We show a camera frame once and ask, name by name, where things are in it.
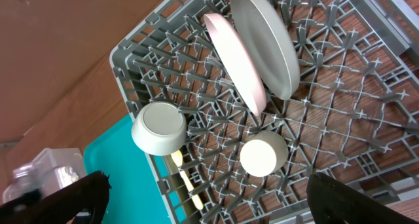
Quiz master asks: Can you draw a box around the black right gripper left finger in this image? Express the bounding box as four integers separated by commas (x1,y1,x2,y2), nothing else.
1,171,111,224

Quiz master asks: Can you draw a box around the white paper cup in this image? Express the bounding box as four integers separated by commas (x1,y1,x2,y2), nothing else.
240,130,289,177

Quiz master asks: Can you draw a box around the teal plastic tray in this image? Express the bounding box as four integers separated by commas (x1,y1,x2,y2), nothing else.
83,115,172,224

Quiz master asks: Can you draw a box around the yellow plastic spoon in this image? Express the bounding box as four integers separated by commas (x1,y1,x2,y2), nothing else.
171,150,204,210

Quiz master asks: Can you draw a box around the grey dishwasher rack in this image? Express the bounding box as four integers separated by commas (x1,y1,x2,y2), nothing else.
110,0,418,223

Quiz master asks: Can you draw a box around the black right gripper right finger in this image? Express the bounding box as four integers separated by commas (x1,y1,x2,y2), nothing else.
306,173,418,224

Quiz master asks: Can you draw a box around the pink rimmed white plate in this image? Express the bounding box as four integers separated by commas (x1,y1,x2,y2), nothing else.
204,13,266,116

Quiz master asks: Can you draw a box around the grey bowl with rice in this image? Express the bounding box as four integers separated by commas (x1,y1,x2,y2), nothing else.
131,102,187,156

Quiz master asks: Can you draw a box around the grey plate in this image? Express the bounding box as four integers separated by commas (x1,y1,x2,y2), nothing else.
230,0,300,100

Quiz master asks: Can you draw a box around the clear plastic bin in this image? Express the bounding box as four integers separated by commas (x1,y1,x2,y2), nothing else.
3,148,86,203

